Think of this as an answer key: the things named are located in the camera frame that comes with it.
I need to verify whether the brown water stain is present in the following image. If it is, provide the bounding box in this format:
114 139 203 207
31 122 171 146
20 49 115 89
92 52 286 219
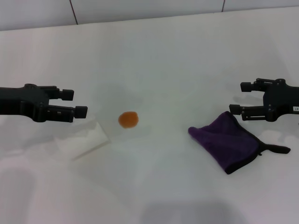
118 111 140 129

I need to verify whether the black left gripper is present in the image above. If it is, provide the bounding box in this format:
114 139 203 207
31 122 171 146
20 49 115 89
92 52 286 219
0 83 88 124

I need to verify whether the white paper cup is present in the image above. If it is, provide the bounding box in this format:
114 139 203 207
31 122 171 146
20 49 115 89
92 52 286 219
55 118 111 161

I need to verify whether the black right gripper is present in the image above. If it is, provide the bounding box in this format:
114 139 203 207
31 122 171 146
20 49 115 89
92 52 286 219
228 78 299 123

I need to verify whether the purple rag with black trim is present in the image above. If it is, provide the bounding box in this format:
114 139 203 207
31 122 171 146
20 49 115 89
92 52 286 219
188 111 292 175

